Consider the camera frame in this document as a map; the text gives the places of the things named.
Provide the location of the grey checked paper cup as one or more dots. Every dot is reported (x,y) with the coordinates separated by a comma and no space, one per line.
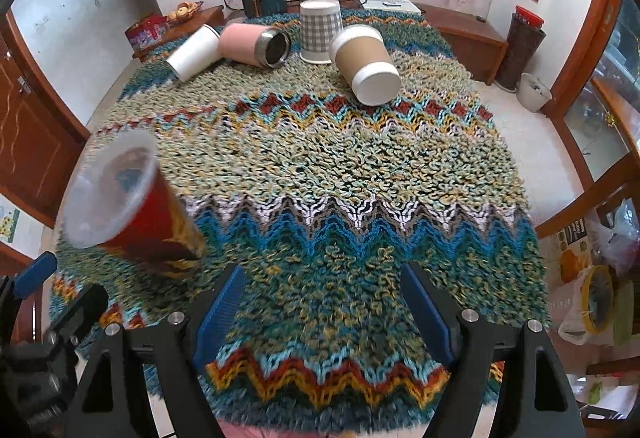
(320,32)

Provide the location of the clear plastic bag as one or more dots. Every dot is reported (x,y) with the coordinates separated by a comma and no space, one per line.
(622,238)

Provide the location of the red paper cup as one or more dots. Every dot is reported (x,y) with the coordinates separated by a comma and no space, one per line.
(150,228)

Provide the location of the white plastic bag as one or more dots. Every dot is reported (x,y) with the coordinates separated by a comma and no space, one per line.
(575,323)

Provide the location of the white flat box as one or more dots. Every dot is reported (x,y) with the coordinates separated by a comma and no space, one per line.
(392,5)

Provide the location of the colourful zigzag knitted blanket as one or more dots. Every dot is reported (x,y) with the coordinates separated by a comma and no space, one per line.
(320,167)

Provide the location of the brown wooden door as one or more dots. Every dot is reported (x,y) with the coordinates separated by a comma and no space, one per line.
(30,142)

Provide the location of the printed carton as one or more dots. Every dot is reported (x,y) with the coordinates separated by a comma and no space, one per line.
(575,250)

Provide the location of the fruit basket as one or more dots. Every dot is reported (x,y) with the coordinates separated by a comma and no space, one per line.
(183,12)

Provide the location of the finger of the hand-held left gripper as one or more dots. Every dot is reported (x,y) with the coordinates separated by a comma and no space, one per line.
(80,313)
(34,270)

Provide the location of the white cup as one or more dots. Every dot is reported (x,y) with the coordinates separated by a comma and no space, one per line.
(192,55)

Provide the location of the wooden glass cabinet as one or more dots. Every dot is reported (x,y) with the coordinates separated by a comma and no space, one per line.
(605,82)

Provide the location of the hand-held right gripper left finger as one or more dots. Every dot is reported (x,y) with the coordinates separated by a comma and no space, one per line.
(220,315)

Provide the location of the brown sleeved paper cup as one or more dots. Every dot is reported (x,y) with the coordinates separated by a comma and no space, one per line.
(360,55)

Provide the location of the dark tall bin red lid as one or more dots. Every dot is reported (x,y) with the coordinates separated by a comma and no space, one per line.
(520,52)

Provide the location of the red printed tin box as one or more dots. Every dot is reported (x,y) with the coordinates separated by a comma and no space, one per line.
(145,36)

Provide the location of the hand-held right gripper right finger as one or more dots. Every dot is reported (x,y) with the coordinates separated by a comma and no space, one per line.
(425,310)

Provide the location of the yellow round rim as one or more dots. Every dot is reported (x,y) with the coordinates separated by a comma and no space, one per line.
(607,313)

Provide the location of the white bucket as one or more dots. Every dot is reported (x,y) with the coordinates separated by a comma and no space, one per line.
(533,92)

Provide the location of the pink steel tumbler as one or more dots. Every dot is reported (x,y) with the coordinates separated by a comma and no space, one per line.
(240,42)

